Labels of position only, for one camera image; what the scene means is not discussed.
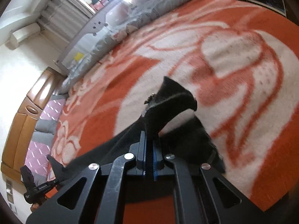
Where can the pink grey pillow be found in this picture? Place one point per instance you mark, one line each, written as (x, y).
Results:
(41, 142)

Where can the person left hand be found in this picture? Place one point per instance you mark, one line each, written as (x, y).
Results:
(34, 207)

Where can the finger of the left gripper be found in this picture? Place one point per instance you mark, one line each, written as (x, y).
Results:
(57, 167)

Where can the wooden headboard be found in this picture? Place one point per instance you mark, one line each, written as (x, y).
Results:
(24, 122)

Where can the grey bed guard rail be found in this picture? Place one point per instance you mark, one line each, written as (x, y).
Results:
(91, 32)

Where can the grey patterned duvet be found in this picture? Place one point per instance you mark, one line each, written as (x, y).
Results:
(144, 14)

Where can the white air conditioner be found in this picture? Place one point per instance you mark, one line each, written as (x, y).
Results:
(20, 35)

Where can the wall switch panel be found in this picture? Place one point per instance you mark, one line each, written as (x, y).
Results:
(10, 198)

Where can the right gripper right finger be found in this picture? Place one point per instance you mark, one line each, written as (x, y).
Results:
(202, 195)

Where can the black fleece pants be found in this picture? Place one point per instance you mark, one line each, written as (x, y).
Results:
(169, 124)

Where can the grey curtain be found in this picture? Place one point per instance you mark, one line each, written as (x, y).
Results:
(65, 18)

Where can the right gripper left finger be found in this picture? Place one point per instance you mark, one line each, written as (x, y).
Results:
(94, 195)

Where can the orange white floral blanket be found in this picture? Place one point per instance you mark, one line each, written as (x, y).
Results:
(240, 62)

